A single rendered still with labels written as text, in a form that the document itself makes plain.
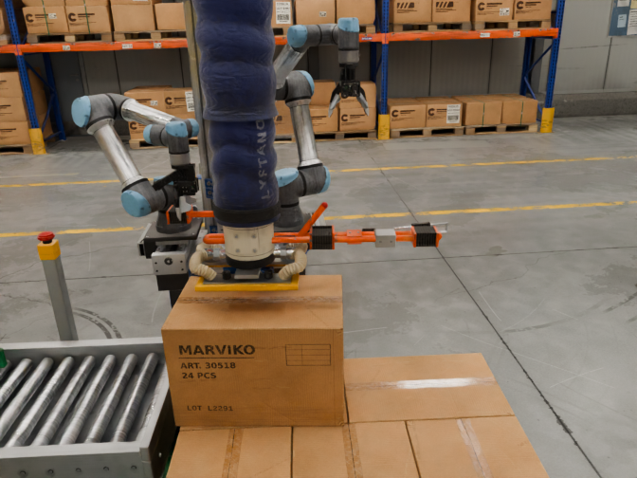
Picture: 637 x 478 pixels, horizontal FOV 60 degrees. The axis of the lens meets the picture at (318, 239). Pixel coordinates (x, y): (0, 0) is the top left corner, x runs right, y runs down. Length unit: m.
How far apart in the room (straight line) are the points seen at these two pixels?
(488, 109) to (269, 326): 8.15
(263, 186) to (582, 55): 10.23
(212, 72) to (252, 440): 1.21
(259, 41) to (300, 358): 1.00
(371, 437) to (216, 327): 0.65
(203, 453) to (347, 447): 0.48
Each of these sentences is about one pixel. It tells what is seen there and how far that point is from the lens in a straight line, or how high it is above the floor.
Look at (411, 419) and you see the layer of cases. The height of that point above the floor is 0.54.
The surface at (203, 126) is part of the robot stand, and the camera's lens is 2.53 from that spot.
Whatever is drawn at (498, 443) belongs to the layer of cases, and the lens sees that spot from 2.07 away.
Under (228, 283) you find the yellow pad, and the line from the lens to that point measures 1.86.
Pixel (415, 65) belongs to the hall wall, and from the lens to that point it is 10.56.
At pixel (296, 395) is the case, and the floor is 0.68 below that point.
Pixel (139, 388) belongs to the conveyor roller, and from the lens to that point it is 2.36.
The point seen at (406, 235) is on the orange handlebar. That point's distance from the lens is 1.90.
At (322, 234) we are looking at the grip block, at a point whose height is 1.20.
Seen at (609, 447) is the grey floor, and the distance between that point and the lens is 3.05.
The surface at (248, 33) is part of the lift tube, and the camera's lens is 1.68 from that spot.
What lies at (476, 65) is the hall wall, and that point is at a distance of 10.89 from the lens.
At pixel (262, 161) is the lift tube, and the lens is 1.75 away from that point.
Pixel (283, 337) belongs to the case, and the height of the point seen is 0.91.
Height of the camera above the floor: 1.88
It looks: 22 degrees down
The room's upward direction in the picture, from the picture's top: 2 degrees counter-clockwise
